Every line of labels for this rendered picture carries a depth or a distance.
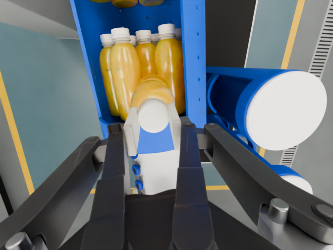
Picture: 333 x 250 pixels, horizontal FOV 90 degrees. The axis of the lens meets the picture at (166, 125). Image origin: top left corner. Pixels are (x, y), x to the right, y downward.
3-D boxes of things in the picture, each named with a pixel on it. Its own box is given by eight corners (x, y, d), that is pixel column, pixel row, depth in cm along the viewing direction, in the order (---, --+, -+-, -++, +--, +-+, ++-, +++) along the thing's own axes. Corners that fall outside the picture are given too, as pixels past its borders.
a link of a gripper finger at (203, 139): (184, 136, 13) (221, 133, 13) (176, 116, 18) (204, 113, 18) (184, 153, 14) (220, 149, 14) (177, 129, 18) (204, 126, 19)
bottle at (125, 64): (128, 113, 48) (115, 41, 42) (151, 112, 46) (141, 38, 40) (115, 121, 42) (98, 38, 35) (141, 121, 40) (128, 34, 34)
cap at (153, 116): (132, 113, 22) (131, 117, 20) (153, 93, 21) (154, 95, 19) (153, 132, 23) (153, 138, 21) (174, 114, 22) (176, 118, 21)
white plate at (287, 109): (321, 54, 50) (317, 54, 51) (236, 96, 53) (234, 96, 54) (332, 129, 60) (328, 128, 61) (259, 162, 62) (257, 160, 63)
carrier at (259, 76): (216, 59, 133) (184, 77, 136) (318, 52, 51) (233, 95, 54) (227, 92, 143) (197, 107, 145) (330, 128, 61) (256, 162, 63)
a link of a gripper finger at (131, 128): (136, 156, 15) (128, 156, 15) (140, 127, 22) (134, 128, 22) (131, 126, 14) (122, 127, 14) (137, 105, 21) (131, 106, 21)
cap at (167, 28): (178, 33, 38) (178, 24, 37) (163, 33, 36) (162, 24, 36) (170, 36, 41) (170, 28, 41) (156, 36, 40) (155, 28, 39)
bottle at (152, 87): (131, 89, 39) (114, 113, 21) (152, 67, 37) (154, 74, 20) (152, 110, 41) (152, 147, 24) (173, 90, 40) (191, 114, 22)
